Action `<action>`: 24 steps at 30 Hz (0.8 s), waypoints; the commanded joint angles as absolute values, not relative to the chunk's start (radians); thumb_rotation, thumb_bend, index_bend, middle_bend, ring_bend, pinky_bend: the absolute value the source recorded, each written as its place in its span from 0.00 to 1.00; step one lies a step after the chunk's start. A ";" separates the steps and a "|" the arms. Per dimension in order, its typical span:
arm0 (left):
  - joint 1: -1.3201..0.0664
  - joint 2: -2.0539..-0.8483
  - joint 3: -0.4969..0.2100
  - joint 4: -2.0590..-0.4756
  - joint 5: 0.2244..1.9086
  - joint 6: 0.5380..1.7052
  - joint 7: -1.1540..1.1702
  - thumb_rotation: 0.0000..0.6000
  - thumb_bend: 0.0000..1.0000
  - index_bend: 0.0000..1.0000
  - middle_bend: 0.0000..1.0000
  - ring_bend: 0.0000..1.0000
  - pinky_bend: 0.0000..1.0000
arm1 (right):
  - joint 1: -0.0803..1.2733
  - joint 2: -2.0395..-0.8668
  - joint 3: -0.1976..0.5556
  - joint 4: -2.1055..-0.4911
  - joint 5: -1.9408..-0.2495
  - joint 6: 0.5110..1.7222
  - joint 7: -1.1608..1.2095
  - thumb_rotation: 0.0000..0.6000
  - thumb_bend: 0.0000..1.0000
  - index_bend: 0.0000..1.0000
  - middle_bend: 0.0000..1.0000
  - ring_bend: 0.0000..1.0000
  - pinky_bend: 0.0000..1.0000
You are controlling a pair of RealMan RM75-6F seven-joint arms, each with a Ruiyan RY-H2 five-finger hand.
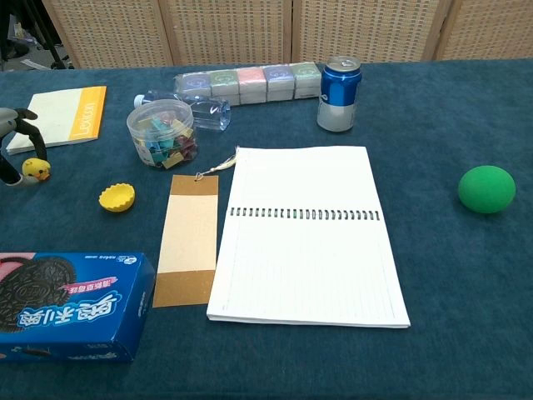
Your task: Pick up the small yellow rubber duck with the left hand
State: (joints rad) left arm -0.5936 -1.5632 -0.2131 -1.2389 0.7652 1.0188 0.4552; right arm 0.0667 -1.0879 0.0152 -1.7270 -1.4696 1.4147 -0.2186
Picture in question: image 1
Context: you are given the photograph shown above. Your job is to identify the yellow rubber duck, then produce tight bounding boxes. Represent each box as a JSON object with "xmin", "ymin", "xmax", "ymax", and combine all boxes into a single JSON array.
[{"xmin": 21, "ymin": 157, "xmax": 52, "ymax": 183}]

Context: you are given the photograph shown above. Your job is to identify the clear plastic water bottle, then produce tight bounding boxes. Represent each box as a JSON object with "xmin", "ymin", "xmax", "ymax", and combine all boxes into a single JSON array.
[{"xmin": 132, "ymin": 87, "xmax": 232, "ymax": 133}]

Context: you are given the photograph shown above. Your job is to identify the blue silver drink can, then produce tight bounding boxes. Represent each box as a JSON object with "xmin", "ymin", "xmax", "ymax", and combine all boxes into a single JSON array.
[{"xmin": 316, "ymin": 55, "xmax": 363, "ymax": 133}]

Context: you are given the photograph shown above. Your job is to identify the dark blue table cloth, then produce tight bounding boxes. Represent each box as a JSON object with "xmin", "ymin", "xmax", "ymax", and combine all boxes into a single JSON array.
[{"xmin": 0, "ymin": 57, "xmax": 533, "ymax": 400}]

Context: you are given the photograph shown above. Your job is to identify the black tripod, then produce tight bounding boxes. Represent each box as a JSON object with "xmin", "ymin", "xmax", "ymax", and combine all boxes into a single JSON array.
[{"xmin": 24, "ymin": 0, "xmax": 77, "ymax": 71}]

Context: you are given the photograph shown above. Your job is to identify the white yellow Lexicon notebook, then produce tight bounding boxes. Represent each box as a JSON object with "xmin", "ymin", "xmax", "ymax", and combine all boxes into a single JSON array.
[{"xmin": 5, "ymin": 85, "xmax": 108, "ymax": 157}]

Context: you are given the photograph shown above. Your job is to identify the green foam ball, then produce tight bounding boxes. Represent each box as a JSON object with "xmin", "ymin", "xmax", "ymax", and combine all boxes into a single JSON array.
[{"xmin": 457, "ymin": 164, "xmax": 517, "ymax": 215}]

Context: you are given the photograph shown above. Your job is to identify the wrapped pack of colourful boxes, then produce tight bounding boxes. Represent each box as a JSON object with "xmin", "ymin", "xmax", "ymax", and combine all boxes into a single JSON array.
[{"xmin": 172, "ymin": 62, "xmax": 324, "ymax": 107}]

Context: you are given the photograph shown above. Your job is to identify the wicker folding screen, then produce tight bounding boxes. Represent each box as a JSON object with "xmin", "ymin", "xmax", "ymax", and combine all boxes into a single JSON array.
[{"xmin": 41, "ymin": 0, "xmax": 533, "ymax": 70}]

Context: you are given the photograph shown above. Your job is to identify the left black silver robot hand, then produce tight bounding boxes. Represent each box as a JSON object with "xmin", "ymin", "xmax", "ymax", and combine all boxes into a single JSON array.
[{"xmin": 0, "ymin": 107, "xmax": 49, "ymax": 188}]

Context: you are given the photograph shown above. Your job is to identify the white open spiral notebook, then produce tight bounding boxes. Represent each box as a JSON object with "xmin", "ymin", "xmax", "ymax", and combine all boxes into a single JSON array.
[{"xmin": 206, "ymin": 145, "xmax": 412, "ymax": 330}]

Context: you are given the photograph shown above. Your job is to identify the clear jar of binder clips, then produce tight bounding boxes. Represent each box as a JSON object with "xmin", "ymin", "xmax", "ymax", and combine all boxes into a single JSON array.
[{"xmin": 126, "ymin": 99, "xmax": 200, "ymax": 171}]

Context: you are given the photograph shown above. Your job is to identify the brown bookmark with tassel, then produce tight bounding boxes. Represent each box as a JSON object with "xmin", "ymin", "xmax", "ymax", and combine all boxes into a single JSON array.
[{"xmin": 152, "ymin": 146, "xmax": 240, "ymax": 309}]

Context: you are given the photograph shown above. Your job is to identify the blue pink Oreo box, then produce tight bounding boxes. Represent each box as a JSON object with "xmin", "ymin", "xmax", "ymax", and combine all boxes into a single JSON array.
[{"xmin": 0, "ymin": 251, "xmax": 157, "ymax": 364}]

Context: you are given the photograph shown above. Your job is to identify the yellow cupcake mould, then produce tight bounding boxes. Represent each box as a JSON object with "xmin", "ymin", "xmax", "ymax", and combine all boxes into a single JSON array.
[{"xmin": 97, "ymin": 182, "xmax": 137, "ymax": 213}]

